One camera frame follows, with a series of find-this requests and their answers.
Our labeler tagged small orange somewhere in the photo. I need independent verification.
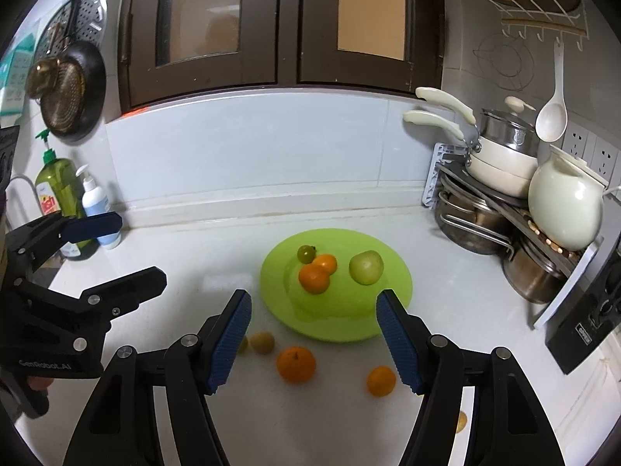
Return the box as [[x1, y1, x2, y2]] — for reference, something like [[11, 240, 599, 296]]
[[312, 254, 338, 275], [366, 366, 397, 398], [298, 264, 331, 295]]

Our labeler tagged small yellow-brown fruit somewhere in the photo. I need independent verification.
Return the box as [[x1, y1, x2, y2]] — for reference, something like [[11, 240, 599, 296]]
[[250, 331, 276, 356]]

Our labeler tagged large orange with stem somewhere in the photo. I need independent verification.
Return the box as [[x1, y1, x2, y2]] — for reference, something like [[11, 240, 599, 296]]
[[276, 346, 317, 384]]

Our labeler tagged small green-yellow fruit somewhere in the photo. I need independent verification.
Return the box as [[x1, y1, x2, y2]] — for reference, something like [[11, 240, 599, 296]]
[[237, 336, 248, 355]]

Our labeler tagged person hand holding gripper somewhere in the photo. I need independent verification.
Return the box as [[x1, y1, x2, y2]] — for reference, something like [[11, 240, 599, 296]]
[[28, 377, 54, 391]]

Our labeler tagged yellow lemon on counter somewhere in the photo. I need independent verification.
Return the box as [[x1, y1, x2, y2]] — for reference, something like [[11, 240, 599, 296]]
[[456, 411, 467, 433]]

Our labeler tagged green dish soap bottle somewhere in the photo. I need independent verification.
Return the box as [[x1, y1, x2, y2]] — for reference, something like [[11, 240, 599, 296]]
[[33, 127, 98, 258]]

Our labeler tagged white blue pump bottle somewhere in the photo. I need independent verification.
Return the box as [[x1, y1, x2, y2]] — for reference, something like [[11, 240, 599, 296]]
[[76, 164, 122, 249]]

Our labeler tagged green plastic plate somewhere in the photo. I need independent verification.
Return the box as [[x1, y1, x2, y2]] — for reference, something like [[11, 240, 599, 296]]
[[260, 228, 413, 343]]

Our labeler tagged green apple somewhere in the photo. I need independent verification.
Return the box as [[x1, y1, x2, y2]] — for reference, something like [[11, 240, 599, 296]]
[[349, 250, 384, 286]]

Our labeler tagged steel pot under rack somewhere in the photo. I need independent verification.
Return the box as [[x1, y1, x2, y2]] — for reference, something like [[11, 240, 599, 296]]
[[502, 239, 566, 304]]

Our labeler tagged steel bowl under rack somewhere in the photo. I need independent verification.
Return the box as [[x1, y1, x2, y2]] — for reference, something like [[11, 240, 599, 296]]
[[434, 190, 513, 256]]

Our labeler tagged small dark green fruit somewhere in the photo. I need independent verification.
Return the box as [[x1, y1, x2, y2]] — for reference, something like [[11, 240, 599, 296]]
[[297, 245, 317, 264]]

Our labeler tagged brass strainer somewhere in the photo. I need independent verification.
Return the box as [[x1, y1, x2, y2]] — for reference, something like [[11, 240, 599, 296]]
[[25, 57, 85, 134]]

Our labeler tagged black box appliance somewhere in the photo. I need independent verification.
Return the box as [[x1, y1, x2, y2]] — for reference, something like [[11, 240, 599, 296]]
[[545, 249, 620, 374]]

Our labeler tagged grey dish rack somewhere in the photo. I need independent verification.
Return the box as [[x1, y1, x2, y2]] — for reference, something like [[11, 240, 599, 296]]
[[422, 143, 603, 329]]

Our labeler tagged black hanging frying pan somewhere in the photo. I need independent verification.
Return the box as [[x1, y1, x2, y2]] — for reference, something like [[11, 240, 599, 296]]
[[40, 0, 106, 144]]

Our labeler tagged white ceramic jug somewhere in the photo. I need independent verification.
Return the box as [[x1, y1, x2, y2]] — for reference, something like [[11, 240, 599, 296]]
[[528, 145, 619, 251]]

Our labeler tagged perforated steel steamer plate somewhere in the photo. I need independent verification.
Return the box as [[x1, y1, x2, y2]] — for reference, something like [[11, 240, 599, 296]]
[[34, 0, 108, 61]]

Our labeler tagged steel pot with lid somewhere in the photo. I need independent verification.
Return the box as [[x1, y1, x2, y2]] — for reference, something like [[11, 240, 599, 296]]
[[480, 96, 540, 157]]

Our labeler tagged white ladle spoon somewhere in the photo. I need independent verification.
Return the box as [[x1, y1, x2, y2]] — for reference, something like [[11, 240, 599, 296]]
[[535, 41, 568, 143]]

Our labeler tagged cream pan lower handle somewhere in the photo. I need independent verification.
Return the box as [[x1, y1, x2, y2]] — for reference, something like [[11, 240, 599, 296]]
[[402, 109, 535, 199]]

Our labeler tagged cream pan handle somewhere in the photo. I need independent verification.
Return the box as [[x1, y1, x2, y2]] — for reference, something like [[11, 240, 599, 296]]
[[415, 86, 540, 180], [402, 109, 535, 199]]

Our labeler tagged cream pan upper handle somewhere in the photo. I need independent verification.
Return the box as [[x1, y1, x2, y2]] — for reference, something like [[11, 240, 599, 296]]
[[415, 86, 540, 180]]

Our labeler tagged dark brown window frame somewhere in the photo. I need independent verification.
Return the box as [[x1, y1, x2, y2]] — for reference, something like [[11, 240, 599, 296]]
[[118, 0, 444, 111]]

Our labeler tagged white wall socket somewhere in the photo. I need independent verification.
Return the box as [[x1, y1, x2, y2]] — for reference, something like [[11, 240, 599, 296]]
[[562, 121, 620, 186]]

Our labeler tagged white wall hook rack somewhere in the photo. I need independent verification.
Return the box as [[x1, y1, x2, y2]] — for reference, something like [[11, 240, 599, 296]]
[[432, 0, 591, 52]]

